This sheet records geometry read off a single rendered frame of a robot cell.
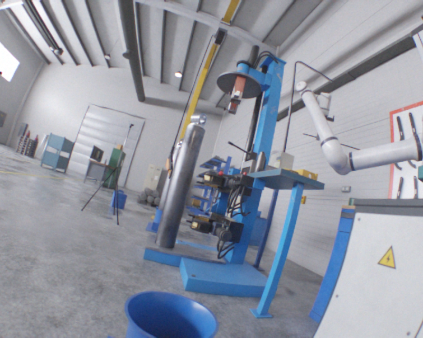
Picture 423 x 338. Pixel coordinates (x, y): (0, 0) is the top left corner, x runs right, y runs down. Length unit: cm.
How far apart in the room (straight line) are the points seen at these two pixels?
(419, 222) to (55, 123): 1564
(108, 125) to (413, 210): 1379
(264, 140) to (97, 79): 1408
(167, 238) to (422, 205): 204
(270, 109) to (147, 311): 237
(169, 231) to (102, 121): 1233
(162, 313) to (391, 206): 79
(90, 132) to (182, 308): 1358
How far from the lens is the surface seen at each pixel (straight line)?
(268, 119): 253
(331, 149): 120
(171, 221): 212
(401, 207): 50
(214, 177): 195
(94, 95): 1499
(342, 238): 167
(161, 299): 81
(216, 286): 174
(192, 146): 215
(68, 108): 1542
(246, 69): 275
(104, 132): 1374
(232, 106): 267
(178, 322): 86
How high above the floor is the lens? 76
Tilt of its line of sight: 8 degrees up
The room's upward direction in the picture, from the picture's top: 15 degrees clockwise
